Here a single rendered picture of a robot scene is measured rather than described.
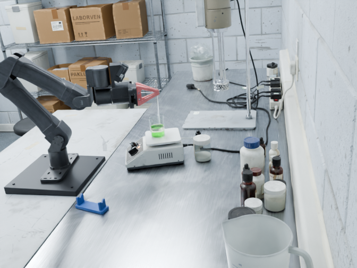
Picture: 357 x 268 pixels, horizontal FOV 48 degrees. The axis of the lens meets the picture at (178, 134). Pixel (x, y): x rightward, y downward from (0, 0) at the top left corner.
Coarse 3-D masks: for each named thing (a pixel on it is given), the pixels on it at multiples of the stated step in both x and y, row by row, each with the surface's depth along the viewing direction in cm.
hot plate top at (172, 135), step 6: (168, 132) 141; (174, 132) 141; (150, 138) 138; (162, 138) 137; (168, 138) 136; (174, 138) 136; (180, 138) 136; (150, 144) 134; (156, 144) 134; (162, 144) 134
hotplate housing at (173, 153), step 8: (144, 136) 145; (144, 144) 139; (168, 144) 136; (176, 144) 136; (184, 144) 144; (144, 152) 134; (152, 152) 134; (160, 152) 135; (168, 152) 135; (176, 152) 135; (136, 160) 135; (144, 160) 135; (152, 160) 136; (160, 160) 136; (168, 160) 136; (176, 160) 136; (128, 168) 136; (136, 168) 136
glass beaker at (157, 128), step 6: (162, 114) 138; (150, 120) 134; (156, 120) 139; (162, 120) 135; (150, 126) 136; (156, 126) 134; (162, 126) 135; (150, 132) 137; (156, 132) 135; (162, 132) 136; (156, 138) 136
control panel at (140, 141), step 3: (141, 138) 145; (138, 141) 144; (141, 141) 142; (138, 144) 142; (141, 144) 140; (129, 147) 145; (141, 147) 138; (126, 150) 144; (138, 150) 137; (141, 150) 135; (126, 153) 142; (138, 153) 135; (126, 156) 140; (129, 156) 138; (132, 156) 136; (126, 159) 138; (129, 159) 136
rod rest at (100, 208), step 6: (78, 198) 116; (78, 204) 117; (84, 204) 117; (90, 204) 117; (96, 204) 117; (102, 204) 114; (84, 210) 116; (90, 210) 115; (96, 210) 114; (102, 210) 114
